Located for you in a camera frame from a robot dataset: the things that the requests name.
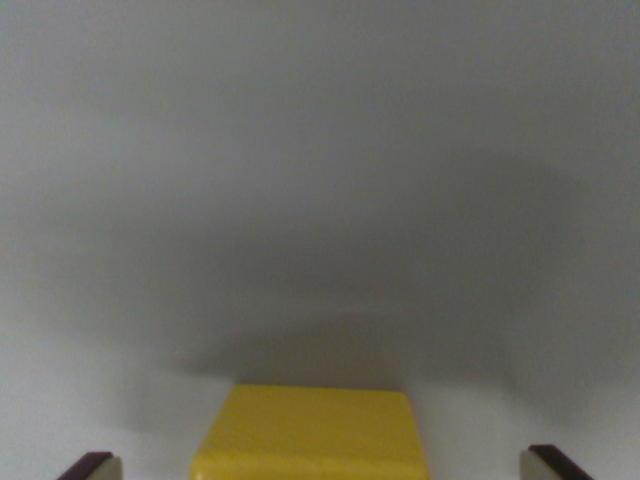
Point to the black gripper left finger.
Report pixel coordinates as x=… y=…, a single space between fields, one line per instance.
x=95 y=467

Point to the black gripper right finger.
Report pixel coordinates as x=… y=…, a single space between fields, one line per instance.
x=547 y=465

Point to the yellow cube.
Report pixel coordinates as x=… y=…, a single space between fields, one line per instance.
x=310 y=435

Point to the grey plastic bin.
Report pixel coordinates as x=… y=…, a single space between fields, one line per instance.
x=320 y=175

